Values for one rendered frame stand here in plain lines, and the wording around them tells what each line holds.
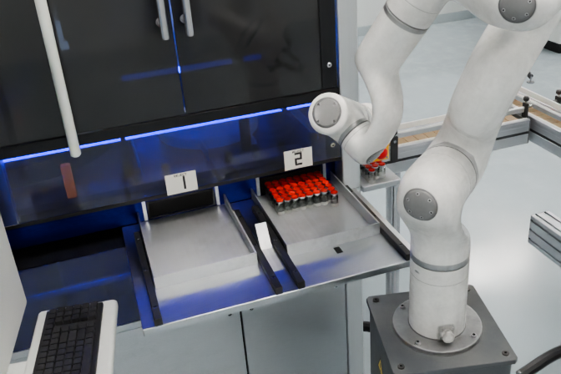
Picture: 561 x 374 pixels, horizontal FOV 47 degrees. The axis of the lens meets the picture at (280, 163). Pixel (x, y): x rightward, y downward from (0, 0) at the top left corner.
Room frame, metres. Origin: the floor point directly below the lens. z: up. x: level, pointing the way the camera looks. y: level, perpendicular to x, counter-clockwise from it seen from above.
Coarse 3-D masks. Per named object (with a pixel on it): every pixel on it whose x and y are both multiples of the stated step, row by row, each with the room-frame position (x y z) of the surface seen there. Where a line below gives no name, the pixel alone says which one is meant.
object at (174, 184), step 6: (174, 174) 1.57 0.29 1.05; (180, 174) 1.57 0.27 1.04; (186, 174) 1.58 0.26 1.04; (192, 174) 1.58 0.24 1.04; (168, 180) 1.56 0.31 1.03; (174, 180) 1.57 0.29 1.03; (180, 180) 1.57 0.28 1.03; (186, 180) 1.58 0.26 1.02; (192, 180) 1.58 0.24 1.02; (168, 186) 1.56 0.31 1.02; (174, 186) 1.57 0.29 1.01; (180, 186) 1.57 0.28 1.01; (186, 186) 1.58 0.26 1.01; (192, 186) 1.58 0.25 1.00; (168, 192) 1.56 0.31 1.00; (174, 192) 1.57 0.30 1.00; (180, 192) 1.57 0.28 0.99
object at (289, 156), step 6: (294, 150) 1.66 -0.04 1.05; (300, 150) 1.67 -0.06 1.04; (306, 150) 1.68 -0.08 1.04; (288, 156) 1.66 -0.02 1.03; (294, 156) 1.66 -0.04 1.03; (306, 156) 1.67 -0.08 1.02; (288, 162) 1.66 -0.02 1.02; (294, 162) 1.66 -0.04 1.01; (300, 162) 1.67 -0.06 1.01; (306, 162) 1.67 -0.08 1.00; (288, 168) 1.66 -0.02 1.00; (294, 168) 1.66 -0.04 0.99
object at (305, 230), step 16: (272, 208) 1.64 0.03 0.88; (320, 208) 1.61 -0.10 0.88; (336, 208) 1.61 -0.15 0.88; (352, 208) 1.60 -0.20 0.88; (272, 224) 1.50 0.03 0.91; (288, 224) 1.54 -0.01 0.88; (304, 224) 1.53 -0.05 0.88; (320, 224) 1.53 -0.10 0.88; (336, 224) 1.52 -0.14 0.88; (352, 224) 1.51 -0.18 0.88; (368, 224) 1.51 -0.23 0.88; (288, 240) 1.46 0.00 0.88; (304, 240) 1.40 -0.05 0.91; (320, 240) 1.41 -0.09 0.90; (336, 240) 1.42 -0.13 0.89; (352, 240) 1.43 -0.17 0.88
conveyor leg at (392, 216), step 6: (390, 186) 1.92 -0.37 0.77; (396, 186) 1.92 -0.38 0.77; (390, 192) 1.92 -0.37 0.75; (396, 192) 1.92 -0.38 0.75; (390, 198) 1.92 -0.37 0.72; (396, 198) 1.92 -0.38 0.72; (390, 204) 1.92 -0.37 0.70; (396, 204) 1.92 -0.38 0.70; (390, 210) 1.92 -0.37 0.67; (396, 210) 1.92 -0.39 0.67; (390, 216) 1.92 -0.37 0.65; (396, 216) 1.92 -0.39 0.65; (390, 222) 1.92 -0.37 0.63; (396, 222) 1.92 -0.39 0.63; (396, 228) 1.92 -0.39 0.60; (396, 270) 1.92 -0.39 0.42; (390, 276) 1.92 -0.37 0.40; (396, 276) 1.92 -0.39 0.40; (390, 282) 1.92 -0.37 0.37; (396, 282) 1.92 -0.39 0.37; (390, 288) 1.92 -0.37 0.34; (396, 288) 1.92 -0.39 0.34
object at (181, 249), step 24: (168, 216) 1.63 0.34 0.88; (192, 216) 1.62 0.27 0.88; (216, 216) 1.61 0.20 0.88; (144, 240) 1.46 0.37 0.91; (168, 240) 1.50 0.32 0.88; (192, 240) 1.49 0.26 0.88; (216, 240) 1.48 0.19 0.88; (240, 240) 1.47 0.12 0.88; (168, 264) 1.39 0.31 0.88; (192, 264) 1.38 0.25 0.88; (216, 264) 1.33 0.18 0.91; (240, 264) 1.35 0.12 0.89
